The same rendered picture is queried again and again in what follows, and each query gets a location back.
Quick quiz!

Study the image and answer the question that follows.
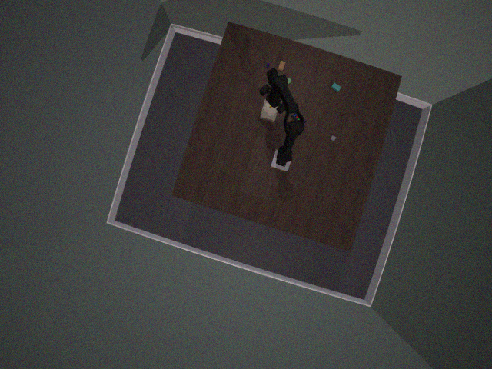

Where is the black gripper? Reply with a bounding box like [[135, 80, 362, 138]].
[[260, 85, 285, 114]]

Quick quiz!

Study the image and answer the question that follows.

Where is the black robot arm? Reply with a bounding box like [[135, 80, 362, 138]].
[[266, 68, 304, 167]]

